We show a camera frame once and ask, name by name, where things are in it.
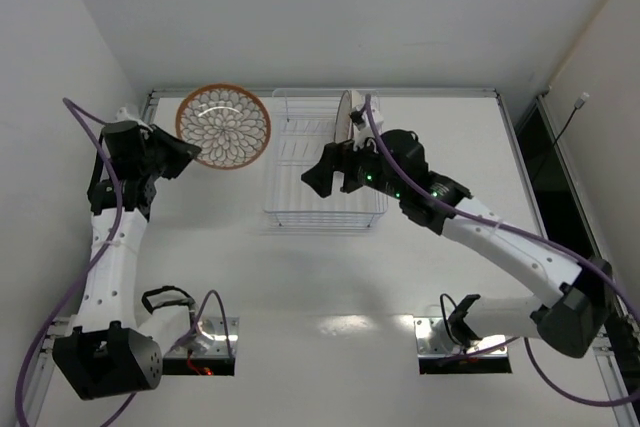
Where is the orange rimmed flower plate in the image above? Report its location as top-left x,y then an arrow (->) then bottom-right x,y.
349,90 -> 376,123

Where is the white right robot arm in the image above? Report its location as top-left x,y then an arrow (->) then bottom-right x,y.
301,129 -> 614,358

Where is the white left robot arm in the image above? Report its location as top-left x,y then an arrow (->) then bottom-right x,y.
53,120 -> 200,400

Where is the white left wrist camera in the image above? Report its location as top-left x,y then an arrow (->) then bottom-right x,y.
116,104 -> 149,128

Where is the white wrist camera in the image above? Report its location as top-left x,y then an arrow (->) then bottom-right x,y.
116,104 -> 149,128
349,94 -> 384,142

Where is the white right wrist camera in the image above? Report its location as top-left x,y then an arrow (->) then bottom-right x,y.
349,94 -> 384,142

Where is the white wire dish rack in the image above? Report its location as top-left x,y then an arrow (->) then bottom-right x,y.
264,88 -> 388,232

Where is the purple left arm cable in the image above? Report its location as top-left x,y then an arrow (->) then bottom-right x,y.
13,97 -> 236,427

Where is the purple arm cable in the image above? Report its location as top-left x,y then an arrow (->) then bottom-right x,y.
362,93 -> 640,407
13,97 -> 236,427

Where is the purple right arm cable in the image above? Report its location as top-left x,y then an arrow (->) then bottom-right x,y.
362,93 -> 640,407

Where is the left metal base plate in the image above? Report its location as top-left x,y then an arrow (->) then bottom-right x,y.
44,315 -> 240,362

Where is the metal base plate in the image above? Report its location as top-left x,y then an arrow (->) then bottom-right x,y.
413,316 -> 508,361
44,315 -> 240,362

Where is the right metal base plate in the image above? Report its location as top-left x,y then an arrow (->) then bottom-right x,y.
413,316 -> 508,361

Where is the black wall cable white plug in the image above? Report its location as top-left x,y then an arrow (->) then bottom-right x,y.
531,92 -> 590,184

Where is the aluminium table frame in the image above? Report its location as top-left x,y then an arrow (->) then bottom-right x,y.
14,86 -> 640,427

